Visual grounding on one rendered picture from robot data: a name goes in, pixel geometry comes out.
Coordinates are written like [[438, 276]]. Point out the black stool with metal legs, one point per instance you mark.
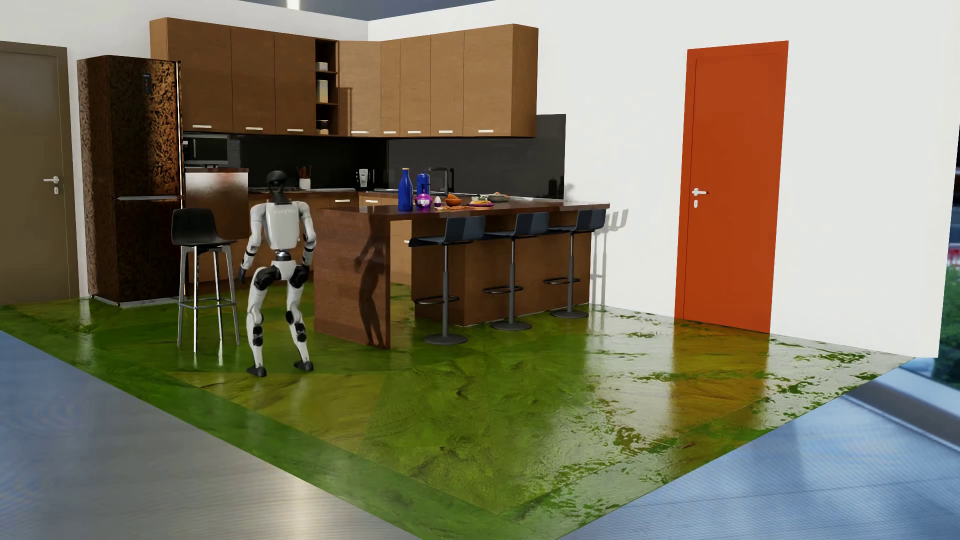
[[196, 227]]

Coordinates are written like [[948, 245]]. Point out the white and black left robot leg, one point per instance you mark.
[[257, 307]]

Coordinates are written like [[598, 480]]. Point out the white and black robot leg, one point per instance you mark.
[[296, 315], [257, 307]]

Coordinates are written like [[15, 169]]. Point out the brown wooden kitchen island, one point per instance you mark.
[[349, 277]]

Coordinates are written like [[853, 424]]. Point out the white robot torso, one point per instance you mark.
[[283, 225]]

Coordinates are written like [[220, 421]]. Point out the white and black right robot leg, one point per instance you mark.
[[296, 315]]

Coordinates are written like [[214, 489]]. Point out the white humanoid robot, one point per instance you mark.
[[343, 201]]

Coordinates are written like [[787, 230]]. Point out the white utensil holder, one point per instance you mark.
[[304, 183]]

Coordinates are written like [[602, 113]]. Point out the stainless steel dishwasher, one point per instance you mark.
[[225, 195]]

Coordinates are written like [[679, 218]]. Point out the black robot head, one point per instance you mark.
[[276, 182]]

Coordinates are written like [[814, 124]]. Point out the black coffee maker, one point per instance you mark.
[[364, 180]]

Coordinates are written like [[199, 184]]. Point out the tall blue bottle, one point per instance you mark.
[[405, 193]]

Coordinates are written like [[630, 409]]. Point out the black microwave oven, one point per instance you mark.
[[206, 150]]

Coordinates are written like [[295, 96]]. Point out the purple round pot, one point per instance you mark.
[[423, 201]]

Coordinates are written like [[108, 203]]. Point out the blue jar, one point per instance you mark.
[[423, 184]]

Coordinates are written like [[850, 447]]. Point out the dark brown patterned refrigerator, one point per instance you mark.
[[129, 180]]

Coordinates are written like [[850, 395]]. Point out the black kitchen faucet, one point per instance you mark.
[[448, 178]]

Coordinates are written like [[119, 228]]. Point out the beige box on shelf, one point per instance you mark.
[[322, 91]]

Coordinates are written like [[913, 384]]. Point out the plate with food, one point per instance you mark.
[[480, 202]]

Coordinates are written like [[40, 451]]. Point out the dark shallow bowl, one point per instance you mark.
[[499, 198]]

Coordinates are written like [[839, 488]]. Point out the grey brown door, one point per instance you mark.
[[30, 180]]

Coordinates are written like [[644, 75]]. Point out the orange door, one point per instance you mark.
[[731, 187]]

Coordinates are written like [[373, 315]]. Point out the black pedestal bar stool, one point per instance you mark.
[[585, 220], [525, 223], [446, 232]]

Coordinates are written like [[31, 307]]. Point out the brown wooden wall cabinets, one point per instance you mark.
[[427, 82]]

